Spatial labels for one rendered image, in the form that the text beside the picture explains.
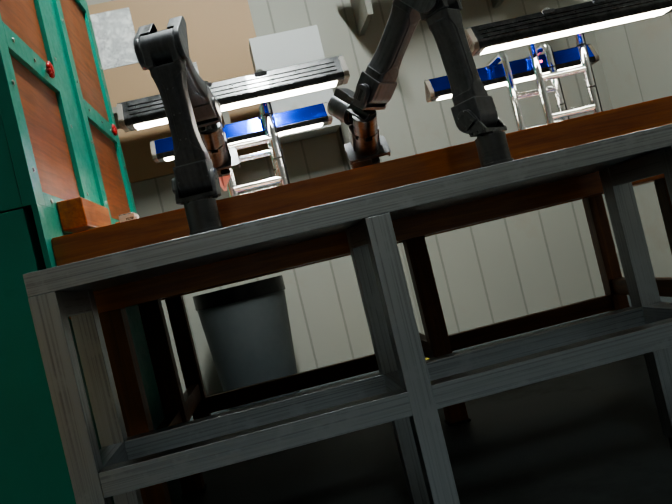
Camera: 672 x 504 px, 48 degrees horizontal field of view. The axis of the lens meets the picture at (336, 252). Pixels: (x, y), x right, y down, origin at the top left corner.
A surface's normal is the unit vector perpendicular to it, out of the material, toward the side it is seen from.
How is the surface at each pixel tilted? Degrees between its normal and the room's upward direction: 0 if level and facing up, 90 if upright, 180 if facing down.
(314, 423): 90
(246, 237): 90
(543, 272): 90
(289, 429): 90
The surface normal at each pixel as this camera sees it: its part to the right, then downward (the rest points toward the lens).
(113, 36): 0.11, -0.04
